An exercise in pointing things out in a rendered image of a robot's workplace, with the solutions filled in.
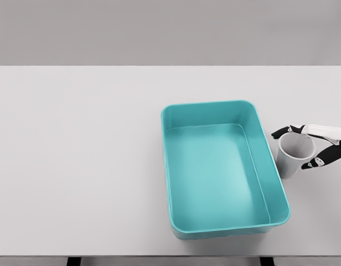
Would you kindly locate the white paper cup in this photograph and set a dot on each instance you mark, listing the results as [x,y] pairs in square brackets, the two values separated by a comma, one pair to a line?
[291,163]

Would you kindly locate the teal plastic basket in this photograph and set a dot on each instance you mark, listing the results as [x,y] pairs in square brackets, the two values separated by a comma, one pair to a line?
[214,171]

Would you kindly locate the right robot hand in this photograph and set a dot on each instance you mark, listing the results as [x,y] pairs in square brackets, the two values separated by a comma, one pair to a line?
[325,132]

